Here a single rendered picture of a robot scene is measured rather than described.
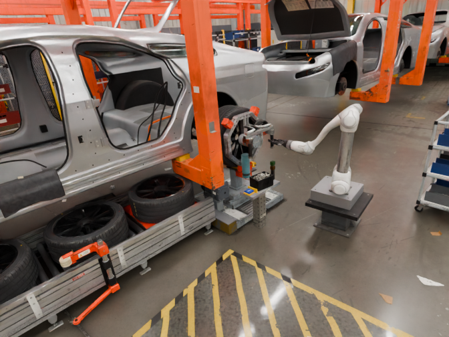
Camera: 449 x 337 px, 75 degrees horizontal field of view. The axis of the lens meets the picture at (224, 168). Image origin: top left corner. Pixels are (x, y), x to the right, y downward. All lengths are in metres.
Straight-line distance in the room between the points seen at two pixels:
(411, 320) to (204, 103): 2.21
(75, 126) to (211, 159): 1.16
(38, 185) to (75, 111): 0.63
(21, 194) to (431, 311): 3.07
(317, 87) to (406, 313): 3.83
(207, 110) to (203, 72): 0.32
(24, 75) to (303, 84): 4.06
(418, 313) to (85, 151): 2.79
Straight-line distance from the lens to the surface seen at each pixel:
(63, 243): 2.67
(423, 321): 2.63
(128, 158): 2.86
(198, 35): 2.52
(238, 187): 3.46
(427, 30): 7.95
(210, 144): 2.67
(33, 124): 4.35
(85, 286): 2.65
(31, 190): 2.68
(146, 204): 2.87
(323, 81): 5.45
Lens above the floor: 1.87
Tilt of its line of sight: 24 degrees down
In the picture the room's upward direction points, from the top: 5 degrees counter-clockwise
